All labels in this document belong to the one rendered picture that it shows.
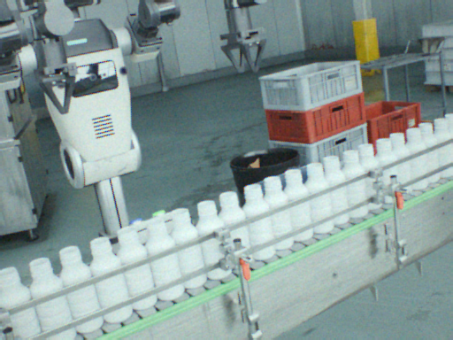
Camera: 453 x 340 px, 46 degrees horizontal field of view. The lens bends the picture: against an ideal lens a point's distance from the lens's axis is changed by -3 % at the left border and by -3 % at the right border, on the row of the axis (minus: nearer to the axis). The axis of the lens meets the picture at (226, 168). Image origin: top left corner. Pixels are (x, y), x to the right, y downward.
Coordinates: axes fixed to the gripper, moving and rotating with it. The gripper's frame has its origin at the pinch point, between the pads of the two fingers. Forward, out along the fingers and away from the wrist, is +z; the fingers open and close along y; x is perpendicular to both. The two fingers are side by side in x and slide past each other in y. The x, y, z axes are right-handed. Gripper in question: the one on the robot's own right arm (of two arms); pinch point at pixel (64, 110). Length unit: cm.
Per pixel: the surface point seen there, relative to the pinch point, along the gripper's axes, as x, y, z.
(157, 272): 6.7, 16.1, 33.8
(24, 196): 40, -348, 94
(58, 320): -14.6, 17.3, 35.2
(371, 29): 793, -668, 36
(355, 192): 60, 17, 33
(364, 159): 67, 15, 27
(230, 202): 26.1, 15.4, 25.2
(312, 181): 49, 15, 27
